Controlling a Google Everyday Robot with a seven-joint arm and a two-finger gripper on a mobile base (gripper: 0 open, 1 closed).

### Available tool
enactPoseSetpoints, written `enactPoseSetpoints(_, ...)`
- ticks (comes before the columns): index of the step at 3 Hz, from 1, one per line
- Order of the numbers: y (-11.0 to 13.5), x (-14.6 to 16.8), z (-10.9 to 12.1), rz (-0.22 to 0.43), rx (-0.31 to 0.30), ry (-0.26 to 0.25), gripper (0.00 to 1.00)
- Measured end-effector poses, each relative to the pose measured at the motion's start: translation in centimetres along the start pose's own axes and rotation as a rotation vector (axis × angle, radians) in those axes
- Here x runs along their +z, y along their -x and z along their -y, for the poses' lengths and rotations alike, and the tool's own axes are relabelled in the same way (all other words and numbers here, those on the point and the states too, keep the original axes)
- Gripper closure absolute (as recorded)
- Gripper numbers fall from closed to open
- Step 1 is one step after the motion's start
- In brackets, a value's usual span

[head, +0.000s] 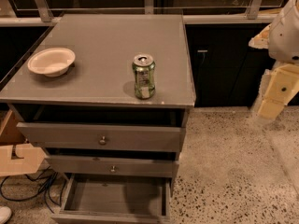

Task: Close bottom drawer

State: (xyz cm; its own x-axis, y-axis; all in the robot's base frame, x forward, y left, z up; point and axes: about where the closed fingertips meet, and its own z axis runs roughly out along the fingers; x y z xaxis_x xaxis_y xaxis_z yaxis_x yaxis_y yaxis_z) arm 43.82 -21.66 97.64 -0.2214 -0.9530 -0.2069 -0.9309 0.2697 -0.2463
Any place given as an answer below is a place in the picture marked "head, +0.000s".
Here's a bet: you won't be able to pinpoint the grey bottom drawer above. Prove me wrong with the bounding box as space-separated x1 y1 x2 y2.
52 174 170 224

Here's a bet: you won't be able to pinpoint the grey drawer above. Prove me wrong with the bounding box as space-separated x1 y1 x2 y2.
52 174 170 224
16 105 187 153
46 148 178 178

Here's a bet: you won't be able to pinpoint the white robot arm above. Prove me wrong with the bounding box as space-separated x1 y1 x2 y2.
258 0 299 119

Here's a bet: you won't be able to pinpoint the grey drawer cabinet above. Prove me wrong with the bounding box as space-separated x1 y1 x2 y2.
0 13 197 198

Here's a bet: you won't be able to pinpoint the grey top drawer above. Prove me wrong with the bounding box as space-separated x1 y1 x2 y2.
16 105 187 153

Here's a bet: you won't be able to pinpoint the grey middle drawer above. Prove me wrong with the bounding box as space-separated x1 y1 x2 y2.
46 148 178 178

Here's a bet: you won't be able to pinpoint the green soda can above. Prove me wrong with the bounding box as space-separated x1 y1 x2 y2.
132 54 155 99

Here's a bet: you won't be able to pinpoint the white paper bowl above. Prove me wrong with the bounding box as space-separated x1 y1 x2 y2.
27 48 76 77

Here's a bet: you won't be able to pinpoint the brown cardboard piece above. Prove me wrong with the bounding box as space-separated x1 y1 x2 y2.
0 144 49 177

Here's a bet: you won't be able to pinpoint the wooden panel at left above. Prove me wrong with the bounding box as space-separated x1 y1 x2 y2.
0 110 25 146

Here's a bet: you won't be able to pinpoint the white shoe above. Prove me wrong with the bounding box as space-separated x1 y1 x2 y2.
0 206 12 224

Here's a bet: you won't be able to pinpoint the blue cables on floor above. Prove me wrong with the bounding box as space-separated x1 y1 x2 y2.
0 166 68 214

